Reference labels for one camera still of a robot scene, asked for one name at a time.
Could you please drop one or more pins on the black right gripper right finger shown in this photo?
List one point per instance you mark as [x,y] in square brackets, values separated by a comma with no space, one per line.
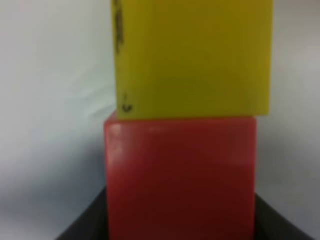
[270,225]

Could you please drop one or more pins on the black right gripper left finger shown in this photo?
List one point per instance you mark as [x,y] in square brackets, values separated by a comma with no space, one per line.
[93,224]

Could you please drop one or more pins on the red block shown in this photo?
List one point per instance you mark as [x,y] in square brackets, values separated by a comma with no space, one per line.
[181,179]

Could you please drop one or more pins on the yellow block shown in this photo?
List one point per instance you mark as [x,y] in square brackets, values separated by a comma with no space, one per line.
[192,58]

